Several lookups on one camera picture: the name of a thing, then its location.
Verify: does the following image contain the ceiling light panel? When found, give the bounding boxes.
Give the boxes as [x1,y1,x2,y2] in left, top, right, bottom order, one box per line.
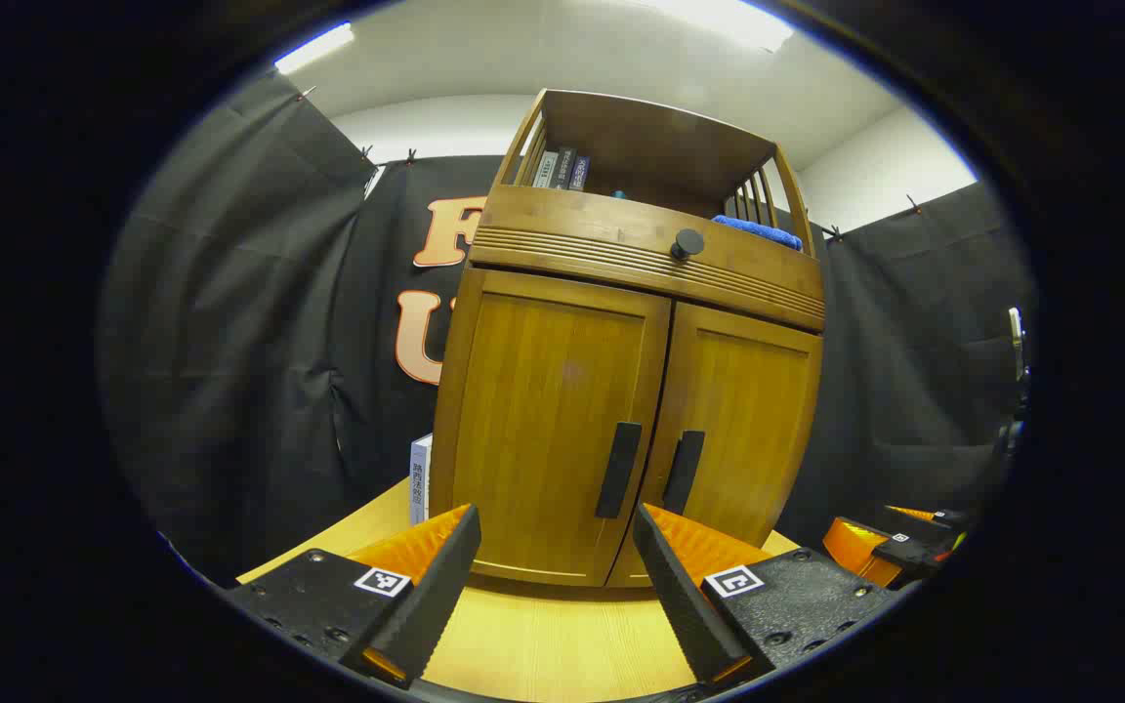
[274,22,355,75]

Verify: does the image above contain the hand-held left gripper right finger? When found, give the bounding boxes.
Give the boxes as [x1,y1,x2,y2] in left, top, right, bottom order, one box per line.
[631,503,900,687]

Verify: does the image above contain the blue folded towel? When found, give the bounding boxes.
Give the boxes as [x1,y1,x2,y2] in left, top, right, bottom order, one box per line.
[712,215,805,252]

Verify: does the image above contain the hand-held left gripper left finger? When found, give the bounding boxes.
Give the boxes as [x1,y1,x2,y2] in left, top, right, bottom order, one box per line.
[221,504,482,689]

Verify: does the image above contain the white printed box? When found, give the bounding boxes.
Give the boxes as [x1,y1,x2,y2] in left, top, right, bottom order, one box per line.
[409,434,434,526]

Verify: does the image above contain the wooden shoe cabinet door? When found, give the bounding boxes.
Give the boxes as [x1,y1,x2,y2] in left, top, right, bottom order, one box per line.
[447,266,673,587]
[606,301,824,590]

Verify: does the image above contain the black backdrop cloth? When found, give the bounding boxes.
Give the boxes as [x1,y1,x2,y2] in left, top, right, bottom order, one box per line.
[99,73,1037,587]

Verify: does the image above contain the black door handle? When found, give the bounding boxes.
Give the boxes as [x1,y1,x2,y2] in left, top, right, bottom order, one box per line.
[595,422,644,520]
[661,430,706,517]

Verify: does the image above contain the wooden double-door shoe cabinet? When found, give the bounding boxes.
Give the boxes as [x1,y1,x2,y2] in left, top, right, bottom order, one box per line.
[429,88,827,590]

